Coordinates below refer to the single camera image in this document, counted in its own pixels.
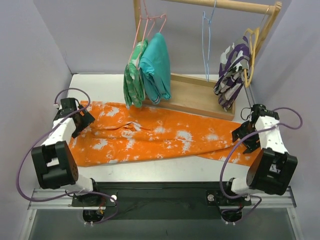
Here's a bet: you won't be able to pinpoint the aluminium mounting rail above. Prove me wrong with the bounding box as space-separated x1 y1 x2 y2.
27 188 297 210

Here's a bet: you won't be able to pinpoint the teal trousers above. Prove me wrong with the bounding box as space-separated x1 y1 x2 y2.
139 32 172 105

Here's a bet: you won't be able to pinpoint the wooden clothes rack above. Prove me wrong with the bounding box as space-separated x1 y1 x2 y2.
133 0 283 122

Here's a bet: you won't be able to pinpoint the yellow plastic hanger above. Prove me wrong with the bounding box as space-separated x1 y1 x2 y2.
244 27 260 88

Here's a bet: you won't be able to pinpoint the orange tie-dye trousers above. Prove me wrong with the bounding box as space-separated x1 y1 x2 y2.
69 101 258 167

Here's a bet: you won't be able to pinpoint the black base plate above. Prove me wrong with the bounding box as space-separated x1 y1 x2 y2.
71 181 251 221

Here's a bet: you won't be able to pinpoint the purple camouflage trousers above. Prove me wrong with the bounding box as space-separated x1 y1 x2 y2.
213 36 251 111

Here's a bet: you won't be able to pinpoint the pink wire hanger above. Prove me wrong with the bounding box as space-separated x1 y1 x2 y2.
146 13 167 39
129 14 156 59

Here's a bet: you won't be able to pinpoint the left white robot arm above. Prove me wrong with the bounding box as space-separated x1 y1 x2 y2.
31 97 117 207

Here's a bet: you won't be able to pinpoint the blue wire hanger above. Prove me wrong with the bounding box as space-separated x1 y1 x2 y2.
201 0 217 82

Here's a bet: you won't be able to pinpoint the green patterned trousers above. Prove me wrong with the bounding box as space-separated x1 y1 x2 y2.
123 39 149 108

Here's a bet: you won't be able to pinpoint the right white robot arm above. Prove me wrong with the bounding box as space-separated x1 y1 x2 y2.
206 104 298 207

